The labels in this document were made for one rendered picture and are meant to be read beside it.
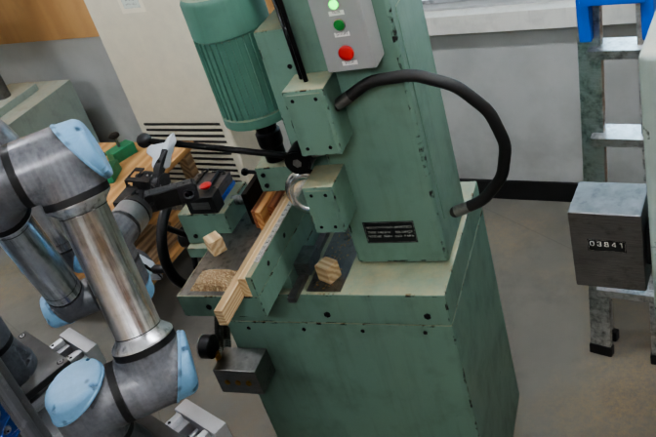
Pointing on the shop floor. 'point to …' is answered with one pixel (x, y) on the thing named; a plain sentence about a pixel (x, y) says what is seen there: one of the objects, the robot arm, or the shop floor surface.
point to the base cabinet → (394, 370)
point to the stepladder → (602, 304)
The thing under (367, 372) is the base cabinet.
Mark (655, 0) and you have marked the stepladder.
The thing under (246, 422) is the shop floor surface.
